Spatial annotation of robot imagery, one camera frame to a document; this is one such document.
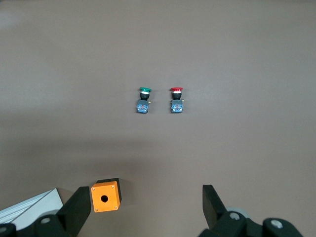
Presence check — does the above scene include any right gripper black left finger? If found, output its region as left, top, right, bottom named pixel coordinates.
left=34, top=186, right=91, bottom=237

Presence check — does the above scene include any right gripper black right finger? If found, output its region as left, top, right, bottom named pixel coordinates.
left=198, top=184, right=265, bottom=237

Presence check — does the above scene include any white drawer cabinet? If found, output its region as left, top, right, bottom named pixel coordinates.
left=0, top=188, right=64, bottom=230

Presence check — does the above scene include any red mushroom push button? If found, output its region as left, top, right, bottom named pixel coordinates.
left=169, top=86, right=186, bottom=114

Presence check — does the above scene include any green mushroom push button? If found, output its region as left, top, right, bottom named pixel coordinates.
left=135, top=86, right=153, bottom=114

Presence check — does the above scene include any orange button enclosure box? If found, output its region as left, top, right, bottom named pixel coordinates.
left=90, top=177, right=122, bottom=214

